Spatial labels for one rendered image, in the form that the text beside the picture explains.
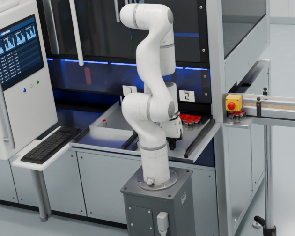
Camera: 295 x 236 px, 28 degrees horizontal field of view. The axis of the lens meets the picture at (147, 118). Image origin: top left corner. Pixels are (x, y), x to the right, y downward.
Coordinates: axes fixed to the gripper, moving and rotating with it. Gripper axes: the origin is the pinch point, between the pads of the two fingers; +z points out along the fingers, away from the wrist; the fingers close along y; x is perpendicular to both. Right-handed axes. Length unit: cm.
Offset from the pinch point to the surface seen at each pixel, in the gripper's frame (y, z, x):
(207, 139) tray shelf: -10.5, 5.3, -19.7
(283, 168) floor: -19, 93, -147
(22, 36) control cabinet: 88, -46, -14
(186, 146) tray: -3.0, 5.1, -9.2
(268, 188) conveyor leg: -32, 51, -53
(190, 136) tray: -1.3, 5.1, -20.1
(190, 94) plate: 4.7, -9.7, -38.5
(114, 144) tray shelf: 33.8, 5.3, -2.3
